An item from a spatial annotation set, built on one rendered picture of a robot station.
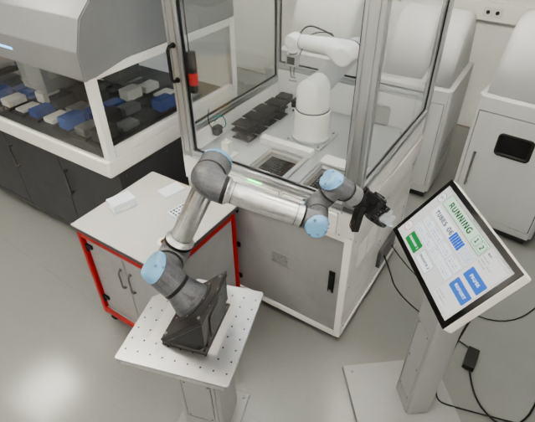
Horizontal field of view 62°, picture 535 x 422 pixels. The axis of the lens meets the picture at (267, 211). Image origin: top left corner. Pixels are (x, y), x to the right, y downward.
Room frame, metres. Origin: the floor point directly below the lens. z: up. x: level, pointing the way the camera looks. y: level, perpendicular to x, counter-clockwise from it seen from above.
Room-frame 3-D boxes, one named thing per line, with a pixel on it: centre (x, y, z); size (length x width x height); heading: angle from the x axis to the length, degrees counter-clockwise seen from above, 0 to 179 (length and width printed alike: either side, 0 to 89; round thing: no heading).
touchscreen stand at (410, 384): (1.19, -0.67, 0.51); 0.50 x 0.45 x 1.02; 95
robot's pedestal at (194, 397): (1.14, 0.29, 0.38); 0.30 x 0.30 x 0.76; 74
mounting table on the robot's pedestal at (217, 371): (1.12, 0.29, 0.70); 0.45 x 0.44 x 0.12; 164
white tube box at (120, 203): (1.88, 0.76, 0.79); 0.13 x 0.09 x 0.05; 130
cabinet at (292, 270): (2.21, -0.24, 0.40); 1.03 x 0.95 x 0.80; 56
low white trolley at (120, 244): (1.81, 0.57, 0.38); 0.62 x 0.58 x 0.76; 56
